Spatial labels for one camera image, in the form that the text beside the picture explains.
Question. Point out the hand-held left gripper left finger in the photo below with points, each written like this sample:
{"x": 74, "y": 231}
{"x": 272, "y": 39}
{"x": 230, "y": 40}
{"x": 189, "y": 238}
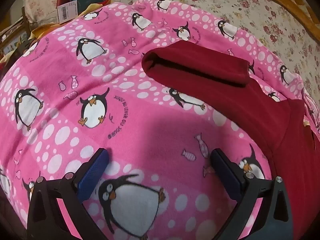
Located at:
{"x": 93, "y": 172}

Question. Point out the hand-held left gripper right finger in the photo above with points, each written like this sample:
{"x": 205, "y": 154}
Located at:
{"x": 225, "y": 172}

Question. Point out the dark red garment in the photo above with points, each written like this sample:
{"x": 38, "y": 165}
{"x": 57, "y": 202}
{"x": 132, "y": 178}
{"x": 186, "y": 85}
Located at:
{"x": 275, "y": 120}

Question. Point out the pink penguin print blanket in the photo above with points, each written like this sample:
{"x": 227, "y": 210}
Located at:
{"x": 75, "y": 120}

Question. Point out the wooden chair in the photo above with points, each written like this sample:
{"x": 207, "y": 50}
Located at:
{"x": 15, "y": 32}

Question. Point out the white paper tag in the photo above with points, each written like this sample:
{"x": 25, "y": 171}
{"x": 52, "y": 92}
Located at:
{"x": 66, "y": 11}

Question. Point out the floral bedsheet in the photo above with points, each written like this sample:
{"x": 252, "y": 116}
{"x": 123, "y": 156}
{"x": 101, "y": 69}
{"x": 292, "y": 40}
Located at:
{"x": 225, "y": 5}

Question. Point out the yellow brown quilt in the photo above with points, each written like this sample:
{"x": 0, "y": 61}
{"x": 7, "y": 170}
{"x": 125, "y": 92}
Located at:
{"x": 295, "y": 0}

